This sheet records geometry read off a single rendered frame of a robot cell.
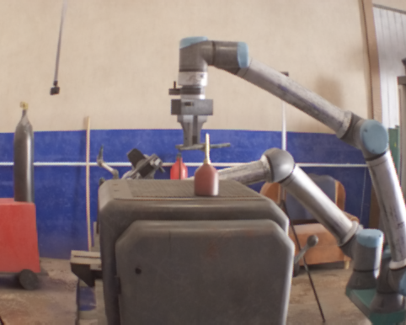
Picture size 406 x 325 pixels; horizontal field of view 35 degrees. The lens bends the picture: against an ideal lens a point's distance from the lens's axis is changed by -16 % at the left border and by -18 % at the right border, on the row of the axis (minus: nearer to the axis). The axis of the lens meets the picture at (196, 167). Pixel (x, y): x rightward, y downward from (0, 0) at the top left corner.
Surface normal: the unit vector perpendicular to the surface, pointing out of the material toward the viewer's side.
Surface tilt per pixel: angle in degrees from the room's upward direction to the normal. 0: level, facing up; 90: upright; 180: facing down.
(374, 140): 83
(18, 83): 90
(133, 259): 90
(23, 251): 90
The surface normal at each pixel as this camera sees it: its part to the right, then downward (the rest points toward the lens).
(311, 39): 0.13, 0.08
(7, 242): 0.47, 0.08
